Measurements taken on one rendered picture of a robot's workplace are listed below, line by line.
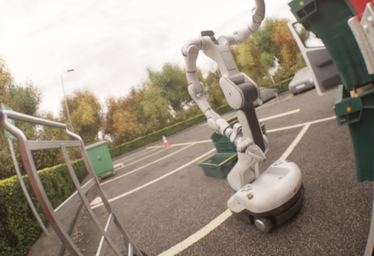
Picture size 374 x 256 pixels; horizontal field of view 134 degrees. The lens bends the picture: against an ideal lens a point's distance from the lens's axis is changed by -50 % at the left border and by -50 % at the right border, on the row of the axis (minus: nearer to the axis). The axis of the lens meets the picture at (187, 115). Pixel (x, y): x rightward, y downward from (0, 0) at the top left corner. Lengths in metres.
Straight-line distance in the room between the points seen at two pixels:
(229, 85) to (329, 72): 3.01
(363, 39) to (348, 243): 1.07
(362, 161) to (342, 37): 0.32
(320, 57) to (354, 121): 3.39
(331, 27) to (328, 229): 1.13
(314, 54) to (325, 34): 3.34
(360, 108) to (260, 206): 0.88
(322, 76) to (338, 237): 3.13
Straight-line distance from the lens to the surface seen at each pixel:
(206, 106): 1.10
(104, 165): 6.37
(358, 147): 0.50
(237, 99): 1.04
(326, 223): 1.31
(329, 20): 0.45
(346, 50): 0.45
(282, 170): 1.37
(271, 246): 1.24
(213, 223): 1.62
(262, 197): 1.12
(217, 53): 1.16
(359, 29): 0.31
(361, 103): 0.43
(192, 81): 1.14
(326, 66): 3.81
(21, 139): 0.57
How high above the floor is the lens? 0.98
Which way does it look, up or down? 2 degrees up
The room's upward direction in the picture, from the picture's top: 21 degrees counter-clockwise
